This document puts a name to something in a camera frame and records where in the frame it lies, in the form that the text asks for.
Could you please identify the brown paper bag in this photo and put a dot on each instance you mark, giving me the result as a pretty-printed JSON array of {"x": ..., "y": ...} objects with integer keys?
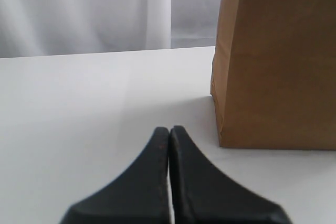
[{"x": 273, "y": 74}]

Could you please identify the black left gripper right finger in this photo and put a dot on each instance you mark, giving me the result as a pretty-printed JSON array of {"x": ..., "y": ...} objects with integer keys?
[{"x": 201, "y": 193}]

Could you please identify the white background curtain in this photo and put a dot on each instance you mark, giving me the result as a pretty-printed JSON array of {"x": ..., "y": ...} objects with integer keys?
[{"x": 61, "y": 27}]

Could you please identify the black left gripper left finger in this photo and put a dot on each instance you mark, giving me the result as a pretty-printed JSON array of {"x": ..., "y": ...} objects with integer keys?
[{"x": 138, "y": 195}]

